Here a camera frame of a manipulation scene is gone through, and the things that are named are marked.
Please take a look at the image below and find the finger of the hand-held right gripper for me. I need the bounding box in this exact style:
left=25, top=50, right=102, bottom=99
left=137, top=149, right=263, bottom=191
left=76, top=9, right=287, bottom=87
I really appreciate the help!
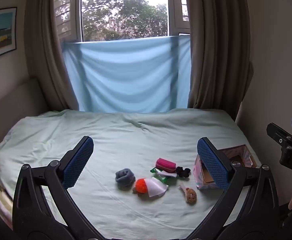
left=266, top=122, right=292, bottom=145

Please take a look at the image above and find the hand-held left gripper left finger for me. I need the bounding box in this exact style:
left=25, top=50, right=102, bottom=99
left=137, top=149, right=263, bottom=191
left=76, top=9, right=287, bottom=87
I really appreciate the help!
left=12, top=135, right=104, bottom=240

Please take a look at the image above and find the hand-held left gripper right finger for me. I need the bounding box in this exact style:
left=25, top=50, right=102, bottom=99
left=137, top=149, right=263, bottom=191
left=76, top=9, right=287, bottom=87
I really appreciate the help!
left=186, top=137, right=280, bottom=240

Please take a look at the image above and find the patterned cardboard box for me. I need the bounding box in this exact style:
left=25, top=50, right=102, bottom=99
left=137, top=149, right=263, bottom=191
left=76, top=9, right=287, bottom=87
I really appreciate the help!
left=193, top=144, right=258, bottom=191

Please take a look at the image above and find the green wet wipes packet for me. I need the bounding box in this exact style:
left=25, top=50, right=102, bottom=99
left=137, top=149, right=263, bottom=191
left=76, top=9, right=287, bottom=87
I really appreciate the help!
left=150, top=167, right=171, bottom=182

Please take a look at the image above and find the black scrunchie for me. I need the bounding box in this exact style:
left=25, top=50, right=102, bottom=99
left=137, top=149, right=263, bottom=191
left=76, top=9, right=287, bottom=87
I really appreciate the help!
left=176, top=166, right=192, bottom=179

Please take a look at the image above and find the brown plush toy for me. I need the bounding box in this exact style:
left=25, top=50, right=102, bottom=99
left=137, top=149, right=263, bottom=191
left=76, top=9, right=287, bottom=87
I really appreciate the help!
left=178, top=183, right=198, bottom=206

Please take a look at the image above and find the light green bed sheet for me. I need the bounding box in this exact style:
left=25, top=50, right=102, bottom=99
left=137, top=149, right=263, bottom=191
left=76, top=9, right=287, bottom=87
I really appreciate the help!
left=0, top=108, right=262, bottom=240

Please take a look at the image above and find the small white cloth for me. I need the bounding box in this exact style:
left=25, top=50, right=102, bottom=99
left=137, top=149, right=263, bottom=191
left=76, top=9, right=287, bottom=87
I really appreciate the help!
left=158, top=170, right=178, bottom=179

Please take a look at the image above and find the pink zip pouch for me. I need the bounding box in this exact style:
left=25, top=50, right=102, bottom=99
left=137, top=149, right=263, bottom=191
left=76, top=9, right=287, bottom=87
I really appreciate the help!
left=155, top=158, right=177, bottom=174

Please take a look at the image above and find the grey rolled sock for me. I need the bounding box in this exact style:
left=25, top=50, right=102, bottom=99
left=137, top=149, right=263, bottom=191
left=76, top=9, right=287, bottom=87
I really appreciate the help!
left=115, top=168, right=136, bottom=188

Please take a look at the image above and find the white mesh cloth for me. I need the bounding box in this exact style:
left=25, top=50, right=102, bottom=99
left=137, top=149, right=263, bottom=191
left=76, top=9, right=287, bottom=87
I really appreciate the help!
left=146, top=177, right=169, bottom=198

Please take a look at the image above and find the orange knitted ball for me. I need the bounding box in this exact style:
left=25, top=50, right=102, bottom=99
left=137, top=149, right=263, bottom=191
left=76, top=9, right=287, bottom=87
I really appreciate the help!
left=133, top=178, right=153, bottom=195

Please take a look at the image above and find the stack of folded cloths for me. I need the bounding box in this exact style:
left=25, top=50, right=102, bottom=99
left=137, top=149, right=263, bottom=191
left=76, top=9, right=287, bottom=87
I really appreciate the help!
left=0, top=186, right=14, bottom=228

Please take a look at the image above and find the beige padded headboard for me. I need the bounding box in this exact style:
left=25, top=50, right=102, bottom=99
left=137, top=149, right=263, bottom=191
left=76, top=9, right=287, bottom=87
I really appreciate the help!
left=0, top=77, right=49, bottom=153

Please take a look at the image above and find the blue hanging cloth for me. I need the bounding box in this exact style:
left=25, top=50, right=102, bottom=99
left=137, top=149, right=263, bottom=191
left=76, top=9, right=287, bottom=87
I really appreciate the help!
left=62, top=35, right=193, bottom=113

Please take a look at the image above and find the brown right curtain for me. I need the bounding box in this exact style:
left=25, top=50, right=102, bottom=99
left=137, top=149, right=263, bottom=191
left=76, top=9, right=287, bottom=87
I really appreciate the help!
left=185, top=0, right=254, bottom=110

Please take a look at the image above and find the brown curtain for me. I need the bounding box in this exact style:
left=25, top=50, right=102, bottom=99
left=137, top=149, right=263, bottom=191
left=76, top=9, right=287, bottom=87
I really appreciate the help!
left=23, top=0, right=80, bottom=112
left=185, top=0, right=254, bottom=110

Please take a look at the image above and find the brown left curtain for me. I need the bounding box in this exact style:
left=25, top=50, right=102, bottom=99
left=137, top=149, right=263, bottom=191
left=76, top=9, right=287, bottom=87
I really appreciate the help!
left=23, top=0, right=80, bottom=112

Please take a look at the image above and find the window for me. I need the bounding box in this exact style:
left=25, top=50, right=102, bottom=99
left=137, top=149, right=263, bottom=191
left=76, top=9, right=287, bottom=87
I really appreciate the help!
left=53, top=0, right=192, bottom=43

